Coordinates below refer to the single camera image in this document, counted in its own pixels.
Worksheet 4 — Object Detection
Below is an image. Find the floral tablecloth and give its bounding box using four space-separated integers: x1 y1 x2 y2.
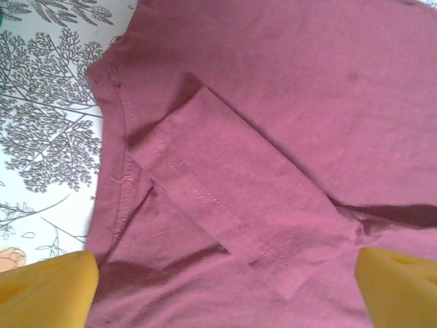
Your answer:
0 0 138 274

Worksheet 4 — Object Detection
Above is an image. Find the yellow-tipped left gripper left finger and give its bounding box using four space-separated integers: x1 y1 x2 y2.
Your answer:
0 250 100 328

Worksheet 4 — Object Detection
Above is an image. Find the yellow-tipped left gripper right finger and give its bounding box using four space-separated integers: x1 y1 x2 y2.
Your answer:
354 247 437 328

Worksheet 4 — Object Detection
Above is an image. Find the maroon t-shirt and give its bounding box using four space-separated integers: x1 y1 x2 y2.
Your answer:
83 0 437 328

